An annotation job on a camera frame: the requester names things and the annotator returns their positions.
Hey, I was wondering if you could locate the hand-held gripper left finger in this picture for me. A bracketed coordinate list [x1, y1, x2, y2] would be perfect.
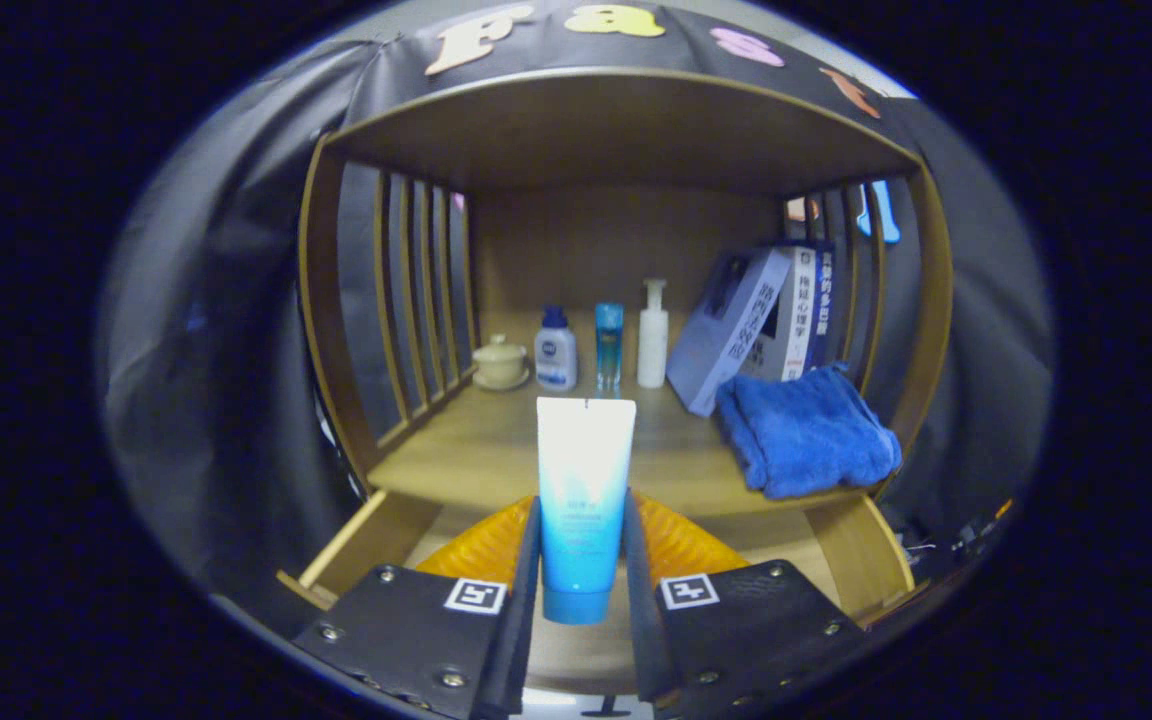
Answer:
[291, 495, 544, 720]

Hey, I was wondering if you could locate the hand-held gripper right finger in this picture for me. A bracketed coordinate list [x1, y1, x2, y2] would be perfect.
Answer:
[621, 490, 872, 720]

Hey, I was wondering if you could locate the blue and white tube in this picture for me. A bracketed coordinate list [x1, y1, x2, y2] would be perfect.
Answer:
[536, 396, 638, 626]

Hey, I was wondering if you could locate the wooden drawer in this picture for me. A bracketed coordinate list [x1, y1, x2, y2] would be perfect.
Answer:
[276, 488, 917, 696]

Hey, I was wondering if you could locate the wooden countertop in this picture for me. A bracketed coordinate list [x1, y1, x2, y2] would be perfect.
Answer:
[366, 310, 887, 519]

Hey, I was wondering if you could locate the wooden cabinet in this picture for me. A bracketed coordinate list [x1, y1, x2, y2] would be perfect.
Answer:
[298, 65, 955, 506]

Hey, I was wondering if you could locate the blue folded towel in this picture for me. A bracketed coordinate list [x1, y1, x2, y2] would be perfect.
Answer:
[714, 362, 904, 501]

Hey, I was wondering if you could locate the beige lidded cup with saucer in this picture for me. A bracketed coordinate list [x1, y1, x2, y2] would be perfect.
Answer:
[471, 334, 532, 392]

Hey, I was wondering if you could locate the white lotion bottle blue cap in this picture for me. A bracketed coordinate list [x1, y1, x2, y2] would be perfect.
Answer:
[534, 305, 579, 392]

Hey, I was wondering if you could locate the white pump bottle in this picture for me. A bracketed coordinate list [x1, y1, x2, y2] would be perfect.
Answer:
[637, 278, 669, 389]

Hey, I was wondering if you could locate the clear blue bottle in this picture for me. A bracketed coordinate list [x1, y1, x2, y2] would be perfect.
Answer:
[595, 303, 625, 389]

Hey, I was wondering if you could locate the pale purple book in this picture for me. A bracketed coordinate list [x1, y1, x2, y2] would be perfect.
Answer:
[666, 248, 794, 418]

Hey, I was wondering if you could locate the black equipment with orange tip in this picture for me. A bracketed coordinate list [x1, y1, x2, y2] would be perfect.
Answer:
[901, 497, 1019, 571]

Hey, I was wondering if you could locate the white book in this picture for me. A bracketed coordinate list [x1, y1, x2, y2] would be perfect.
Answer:
[741, 248, 822, 383]

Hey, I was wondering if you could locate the dark blue book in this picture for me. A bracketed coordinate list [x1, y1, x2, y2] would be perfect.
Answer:
[811, 245, 837, 371]

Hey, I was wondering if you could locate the black backdrop cloth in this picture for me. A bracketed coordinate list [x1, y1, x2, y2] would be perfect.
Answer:
[96, 0, 1055, 621]

